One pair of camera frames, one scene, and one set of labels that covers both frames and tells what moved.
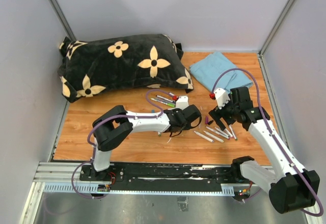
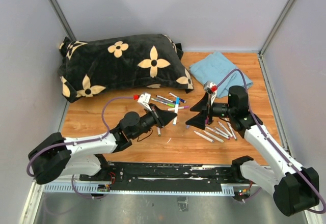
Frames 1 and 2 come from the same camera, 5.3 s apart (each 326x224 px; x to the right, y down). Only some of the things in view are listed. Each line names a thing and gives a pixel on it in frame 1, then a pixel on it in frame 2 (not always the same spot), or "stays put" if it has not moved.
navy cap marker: [174, 102] stays put
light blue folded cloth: [210, 68] stays put
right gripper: [217, 114] -> [198, 121]
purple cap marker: [218, 133] stays put
